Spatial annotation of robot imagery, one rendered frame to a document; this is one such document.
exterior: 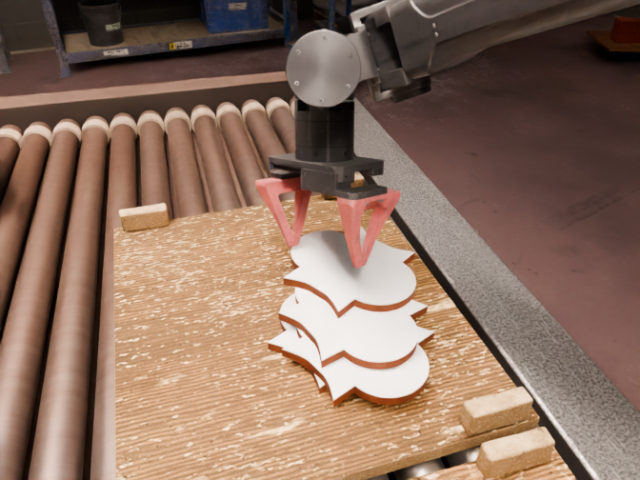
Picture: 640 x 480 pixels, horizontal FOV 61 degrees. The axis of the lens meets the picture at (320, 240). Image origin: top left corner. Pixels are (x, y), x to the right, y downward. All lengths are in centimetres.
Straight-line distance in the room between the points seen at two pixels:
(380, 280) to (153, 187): 43
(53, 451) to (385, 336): 30
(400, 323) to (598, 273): 187
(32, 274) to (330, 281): 37
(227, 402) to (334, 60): 30
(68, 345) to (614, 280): 204
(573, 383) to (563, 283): 167
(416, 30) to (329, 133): 12
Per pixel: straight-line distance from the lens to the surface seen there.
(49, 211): 85
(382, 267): 57
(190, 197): 81
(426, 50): 46
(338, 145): 51
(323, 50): 43
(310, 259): 58
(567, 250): 243
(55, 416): 56
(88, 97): 115
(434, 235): 74
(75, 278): 71
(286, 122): 103
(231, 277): 63
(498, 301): 65
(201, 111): 109
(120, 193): 85
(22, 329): 66
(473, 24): 41
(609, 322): 215
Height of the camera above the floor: 133
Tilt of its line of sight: 36 degrees down
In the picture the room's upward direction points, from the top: straight up
